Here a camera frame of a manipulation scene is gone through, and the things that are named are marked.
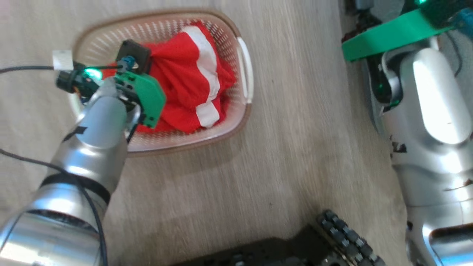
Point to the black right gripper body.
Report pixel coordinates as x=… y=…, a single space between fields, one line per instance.
x=384 y=87

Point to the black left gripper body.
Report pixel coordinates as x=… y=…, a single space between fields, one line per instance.
x=79 y=82

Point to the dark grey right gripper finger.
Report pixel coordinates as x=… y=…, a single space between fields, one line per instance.
x=360 y=27

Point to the red and white clothing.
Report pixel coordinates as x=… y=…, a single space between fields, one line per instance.
x=181 y=77

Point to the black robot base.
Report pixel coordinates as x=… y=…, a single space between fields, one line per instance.
x=266 y=251

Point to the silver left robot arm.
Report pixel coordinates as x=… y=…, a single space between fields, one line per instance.
x=88 y=155

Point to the cream basket with brown rim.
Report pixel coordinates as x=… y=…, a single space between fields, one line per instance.
x=225 y=122

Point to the green right camera mount plate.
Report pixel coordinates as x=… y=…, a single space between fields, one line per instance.
x=391 y=35

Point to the green camera mount plate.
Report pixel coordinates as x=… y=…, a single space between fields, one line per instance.
x=147 y=96
x=391 y=35

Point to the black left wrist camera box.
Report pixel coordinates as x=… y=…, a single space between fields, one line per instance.
x=137 y=51

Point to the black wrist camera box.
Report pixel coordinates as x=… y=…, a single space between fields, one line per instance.
x=439 y=9
x=137 y=51

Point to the green left camera mount plate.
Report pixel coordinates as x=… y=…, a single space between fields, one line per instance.
x=147 y=96

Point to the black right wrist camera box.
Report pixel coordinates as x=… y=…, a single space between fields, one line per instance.
x=439 y=9

